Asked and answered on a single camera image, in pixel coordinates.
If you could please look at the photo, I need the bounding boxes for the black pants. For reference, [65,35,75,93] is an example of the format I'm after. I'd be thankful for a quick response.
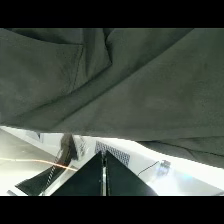
[0,28,224,170]

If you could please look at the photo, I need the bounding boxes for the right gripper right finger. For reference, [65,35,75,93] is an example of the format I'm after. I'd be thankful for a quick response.
[104,150,158,197]

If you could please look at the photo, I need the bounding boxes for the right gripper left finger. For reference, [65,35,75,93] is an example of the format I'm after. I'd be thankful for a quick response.
[51,150,104,197]

